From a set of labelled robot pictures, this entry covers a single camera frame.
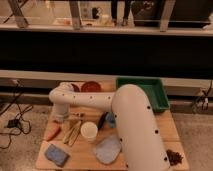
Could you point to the black power adapter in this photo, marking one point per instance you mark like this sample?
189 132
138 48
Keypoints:
13 123

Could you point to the green plastic bin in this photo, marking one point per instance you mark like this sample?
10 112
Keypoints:
154 89

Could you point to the yellow banana peel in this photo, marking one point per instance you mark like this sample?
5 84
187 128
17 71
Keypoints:
71 135

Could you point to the light blue cloth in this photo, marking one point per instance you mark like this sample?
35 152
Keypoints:
107 150

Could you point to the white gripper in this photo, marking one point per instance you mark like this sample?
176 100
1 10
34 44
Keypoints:
60 112

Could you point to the red bowl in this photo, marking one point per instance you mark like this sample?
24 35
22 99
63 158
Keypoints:
91 86

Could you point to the blue small cup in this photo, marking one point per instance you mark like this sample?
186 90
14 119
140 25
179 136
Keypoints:
110 119

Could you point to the blue sponge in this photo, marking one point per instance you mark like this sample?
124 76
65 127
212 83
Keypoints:
56 155

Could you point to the black marker tool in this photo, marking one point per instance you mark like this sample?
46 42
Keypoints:
102 120

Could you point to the purple bowl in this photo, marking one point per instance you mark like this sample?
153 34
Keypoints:
76 88

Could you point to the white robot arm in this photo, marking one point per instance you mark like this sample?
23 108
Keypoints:
141 142

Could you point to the brown dried clump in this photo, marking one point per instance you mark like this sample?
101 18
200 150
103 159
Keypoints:
174 157

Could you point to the white cup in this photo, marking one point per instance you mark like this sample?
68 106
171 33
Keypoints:
89 131

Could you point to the metal fork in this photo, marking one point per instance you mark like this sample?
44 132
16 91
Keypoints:
77 115

